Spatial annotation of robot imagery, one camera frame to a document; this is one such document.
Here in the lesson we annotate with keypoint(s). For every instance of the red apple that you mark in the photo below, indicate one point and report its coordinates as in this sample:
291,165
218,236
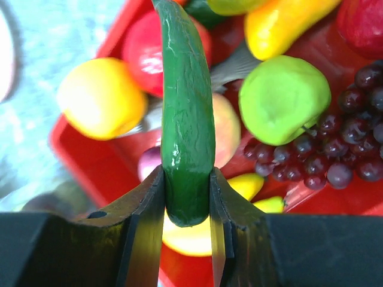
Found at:
142,50

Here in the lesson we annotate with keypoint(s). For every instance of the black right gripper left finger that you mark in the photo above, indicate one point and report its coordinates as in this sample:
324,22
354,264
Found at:
118,245

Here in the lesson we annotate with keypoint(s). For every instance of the red plastic tray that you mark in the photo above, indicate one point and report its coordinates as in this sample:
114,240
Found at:
108,169

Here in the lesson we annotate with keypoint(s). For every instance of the dark purple grape bunch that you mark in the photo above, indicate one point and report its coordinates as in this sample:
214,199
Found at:
340,146

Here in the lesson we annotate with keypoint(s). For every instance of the green pear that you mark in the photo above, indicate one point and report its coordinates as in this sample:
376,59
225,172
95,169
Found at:
234,7

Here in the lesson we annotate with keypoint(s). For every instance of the cream and pink round plate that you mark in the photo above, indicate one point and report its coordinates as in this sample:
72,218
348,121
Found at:
9,53

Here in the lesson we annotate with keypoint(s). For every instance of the green apple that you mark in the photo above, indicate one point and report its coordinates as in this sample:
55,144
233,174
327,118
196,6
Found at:
281,97

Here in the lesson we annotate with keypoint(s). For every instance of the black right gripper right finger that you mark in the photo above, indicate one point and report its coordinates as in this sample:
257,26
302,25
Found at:
253,248

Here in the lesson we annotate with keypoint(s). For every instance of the yellow banana bunch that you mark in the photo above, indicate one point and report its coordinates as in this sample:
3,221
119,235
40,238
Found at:
195,241

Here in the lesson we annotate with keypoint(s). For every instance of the yellow lemon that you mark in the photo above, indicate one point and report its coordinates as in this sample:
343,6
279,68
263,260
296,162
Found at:
101,100

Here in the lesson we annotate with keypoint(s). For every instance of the dark green chili pepper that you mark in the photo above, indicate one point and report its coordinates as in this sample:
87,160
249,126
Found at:
188,130

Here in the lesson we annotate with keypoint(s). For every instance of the purple onion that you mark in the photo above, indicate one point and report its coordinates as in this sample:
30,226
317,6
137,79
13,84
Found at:
148,161

